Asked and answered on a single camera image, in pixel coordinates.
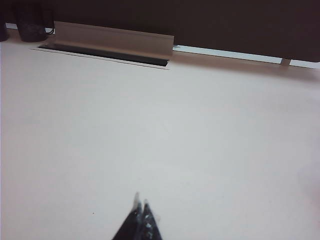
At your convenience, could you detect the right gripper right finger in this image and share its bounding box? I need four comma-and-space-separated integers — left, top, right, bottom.
136, 198, 164, 240

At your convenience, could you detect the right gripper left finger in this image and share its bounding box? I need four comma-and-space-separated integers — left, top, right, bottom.
111, 191, 144, 240

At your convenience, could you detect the black mesh pen holder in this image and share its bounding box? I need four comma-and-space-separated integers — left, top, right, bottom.
15, 3, 55, 43

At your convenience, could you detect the brown desk divider panel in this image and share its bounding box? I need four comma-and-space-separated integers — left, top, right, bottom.
0, 0, 320, 63

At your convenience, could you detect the beige cable tray lid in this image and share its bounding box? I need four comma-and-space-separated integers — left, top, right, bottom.
53, 21, 175, 57

